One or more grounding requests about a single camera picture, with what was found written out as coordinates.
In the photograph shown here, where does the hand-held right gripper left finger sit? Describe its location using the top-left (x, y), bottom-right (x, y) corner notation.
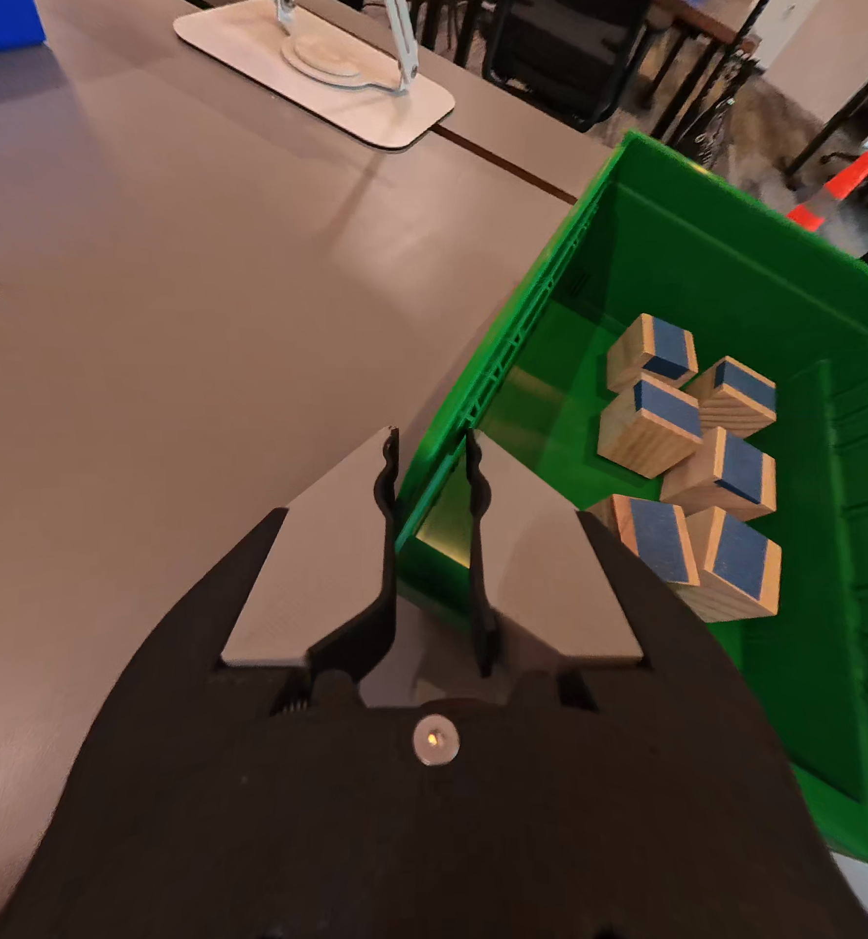
top-left (220, 427), bottom-right (400, 687)

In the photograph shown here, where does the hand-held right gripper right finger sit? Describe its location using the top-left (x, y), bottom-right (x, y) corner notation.
top-left (465, 430), bottom-right (645, 679)

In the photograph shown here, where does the green plastic bin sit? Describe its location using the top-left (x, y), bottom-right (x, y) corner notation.
top-left (393, 131), bottom-right (868, 874)

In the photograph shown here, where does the blue plastic bin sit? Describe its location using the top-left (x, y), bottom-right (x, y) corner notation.
top-left (0, 0), bottom-right (46, 58)

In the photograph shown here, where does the orange traffic cone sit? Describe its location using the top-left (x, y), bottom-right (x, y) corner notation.
top-left (786, 150), bottom-right (868, 232)

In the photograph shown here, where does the black office chair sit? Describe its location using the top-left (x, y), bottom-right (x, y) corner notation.
top-left (481, 0), bottom-right (655, 133)

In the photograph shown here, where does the white document stand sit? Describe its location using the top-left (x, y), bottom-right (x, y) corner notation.
top-left (173, 0), bottom-right (456, 151)

